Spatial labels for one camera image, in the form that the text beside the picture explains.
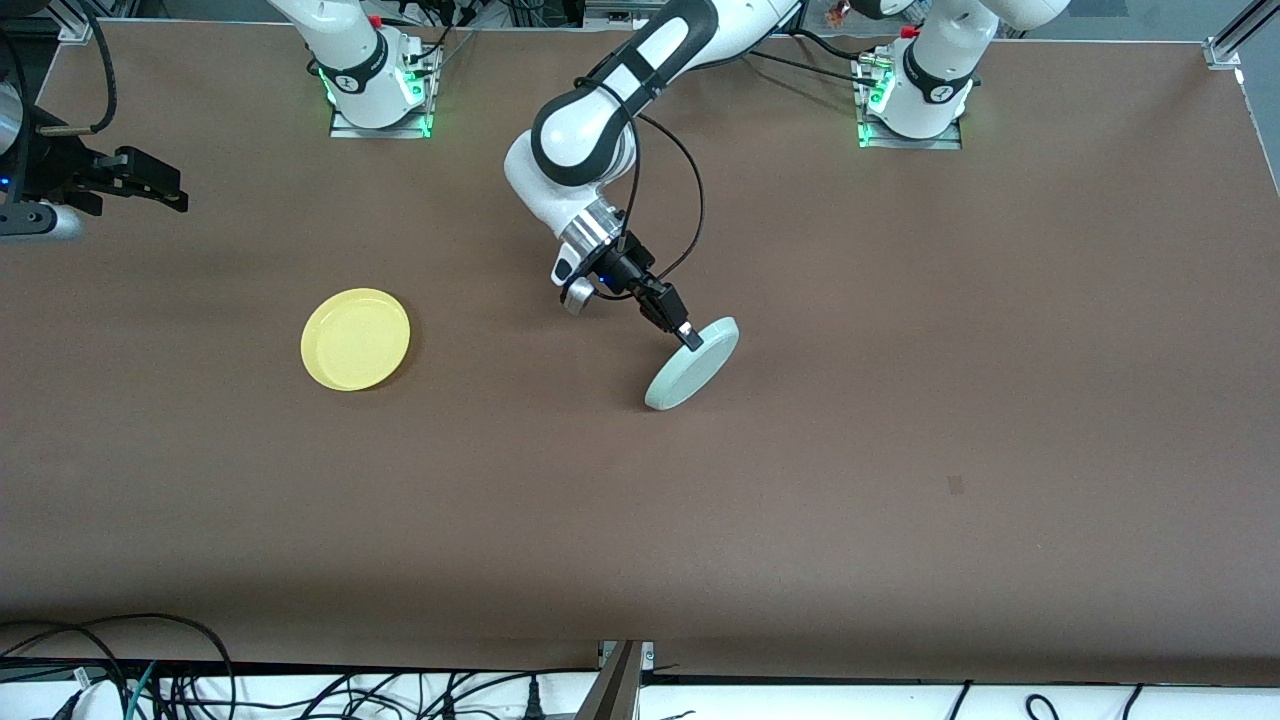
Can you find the yellow round plate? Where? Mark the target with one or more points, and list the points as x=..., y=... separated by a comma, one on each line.
x=355, y=340

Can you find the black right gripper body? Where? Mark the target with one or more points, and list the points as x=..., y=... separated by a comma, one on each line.
x=58, y=163

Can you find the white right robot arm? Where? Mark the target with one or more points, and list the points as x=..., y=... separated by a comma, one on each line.
x=350, y=50

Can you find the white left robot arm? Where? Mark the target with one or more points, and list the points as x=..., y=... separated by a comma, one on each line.
x=535, y=180

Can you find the pale green round plate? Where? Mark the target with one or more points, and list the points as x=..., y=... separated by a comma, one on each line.
x=690, y=375

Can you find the aluminium frame profile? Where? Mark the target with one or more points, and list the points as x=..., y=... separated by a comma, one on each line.
x=615, y=690

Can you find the metal corner bracket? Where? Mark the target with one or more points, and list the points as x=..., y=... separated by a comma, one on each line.
x=78, y=25
x=1225, y=50

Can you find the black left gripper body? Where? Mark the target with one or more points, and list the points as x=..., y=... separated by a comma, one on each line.
x=622, y=268

